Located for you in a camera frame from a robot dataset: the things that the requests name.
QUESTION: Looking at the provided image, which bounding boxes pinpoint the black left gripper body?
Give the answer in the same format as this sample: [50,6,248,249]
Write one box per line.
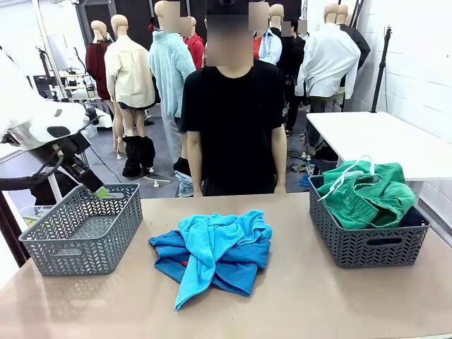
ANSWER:
[56,133,105,194]

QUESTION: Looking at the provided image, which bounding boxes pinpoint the light blue terry top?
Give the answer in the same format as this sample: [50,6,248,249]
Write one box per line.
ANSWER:
[174,210,273,311]

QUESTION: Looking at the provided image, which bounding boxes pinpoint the green drawstring shorts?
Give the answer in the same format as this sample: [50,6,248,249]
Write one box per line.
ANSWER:
[316,155,417,230]

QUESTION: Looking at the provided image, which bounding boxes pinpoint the dark navy garment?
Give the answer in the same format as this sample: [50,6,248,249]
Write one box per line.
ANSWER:
[367,206,425,246]

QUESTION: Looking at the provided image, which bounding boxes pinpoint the person's left forearm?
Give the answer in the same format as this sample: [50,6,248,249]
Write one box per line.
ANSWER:
[270,125,288,194]

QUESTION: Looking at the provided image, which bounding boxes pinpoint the person's right forearm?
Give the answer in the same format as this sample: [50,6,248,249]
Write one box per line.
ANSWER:
[186,131,205,198]

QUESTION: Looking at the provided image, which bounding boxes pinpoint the black trousers bunched at ankles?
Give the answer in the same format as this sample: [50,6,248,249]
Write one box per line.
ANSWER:
[121,135,157,178]

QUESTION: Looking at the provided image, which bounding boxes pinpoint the grey plastic herringbone basket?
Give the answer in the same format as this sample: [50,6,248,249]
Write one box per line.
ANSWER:
[18,182,144,277]
[308,175,431,269]

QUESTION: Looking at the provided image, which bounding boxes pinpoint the clear bin with green contents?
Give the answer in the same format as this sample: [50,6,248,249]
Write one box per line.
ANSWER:
[19,204,49,227]

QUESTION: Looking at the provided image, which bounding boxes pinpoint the workbench with equipment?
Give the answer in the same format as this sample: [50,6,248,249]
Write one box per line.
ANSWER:
[33,72,107,103]

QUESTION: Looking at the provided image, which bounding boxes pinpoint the light denim jeans pile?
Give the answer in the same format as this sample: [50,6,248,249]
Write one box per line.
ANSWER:
[174,171,195,198]

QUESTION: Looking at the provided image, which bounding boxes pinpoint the black trousers dropped at feet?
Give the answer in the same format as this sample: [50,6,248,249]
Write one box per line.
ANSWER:
[172,157,194,177]

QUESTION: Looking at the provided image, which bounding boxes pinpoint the mannequin in dark red top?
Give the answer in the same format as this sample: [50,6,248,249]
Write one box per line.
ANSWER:
[85,20,125,158]

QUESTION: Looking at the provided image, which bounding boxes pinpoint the mannequin in cream jacket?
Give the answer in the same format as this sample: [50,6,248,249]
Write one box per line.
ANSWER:
[105,13,157,141]

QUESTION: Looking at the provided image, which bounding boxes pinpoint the mannequin in light blue fleece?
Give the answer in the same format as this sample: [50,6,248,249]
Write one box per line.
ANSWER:
[148,0,197,167]

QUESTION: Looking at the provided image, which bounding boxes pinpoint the person in black T-shirt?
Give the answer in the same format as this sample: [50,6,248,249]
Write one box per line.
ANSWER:
[179,0,287,198]

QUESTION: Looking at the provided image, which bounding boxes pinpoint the mannequin in light blue shirt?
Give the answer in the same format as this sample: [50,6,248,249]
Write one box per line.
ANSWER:
[252,1,283,66]

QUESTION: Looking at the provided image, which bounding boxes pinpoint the mannequin in black clothes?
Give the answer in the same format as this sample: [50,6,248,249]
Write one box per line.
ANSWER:
[270,3,307,137]

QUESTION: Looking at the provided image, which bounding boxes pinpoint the mannequin in white shirt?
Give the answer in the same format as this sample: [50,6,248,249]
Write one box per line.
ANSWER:
[295,2,362,114]

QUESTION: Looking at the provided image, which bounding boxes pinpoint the white side table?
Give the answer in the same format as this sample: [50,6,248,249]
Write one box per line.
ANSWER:
[306,112,452,182]

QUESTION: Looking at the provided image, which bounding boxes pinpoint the mannequin in black jacket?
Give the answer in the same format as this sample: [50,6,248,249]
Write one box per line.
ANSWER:
[337,3,371,89]

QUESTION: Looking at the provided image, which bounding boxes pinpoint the black tripod stand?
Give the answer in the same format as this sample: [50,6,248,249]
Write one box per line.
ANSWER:
[370,25,393,114]

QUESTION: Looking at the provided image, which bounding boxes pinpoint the black light stand poles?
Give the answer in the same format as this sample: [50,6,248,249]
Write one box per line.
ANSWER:
[349,0,365,28]

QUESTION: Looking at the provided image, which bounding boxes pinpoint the small white floor bracket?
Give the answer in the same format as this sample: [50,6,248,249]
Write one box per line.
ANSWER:
[142,175,171,187]

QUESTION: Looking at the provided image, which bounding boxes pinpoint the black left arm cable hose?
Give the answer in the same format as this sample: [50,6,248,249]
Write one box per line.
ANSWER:
[0,155,66,191]

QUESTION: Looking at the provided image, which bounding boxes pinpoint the aluminium frame post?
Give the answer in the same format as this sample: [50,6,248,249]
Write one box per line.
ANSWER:
[30,0,71,103]

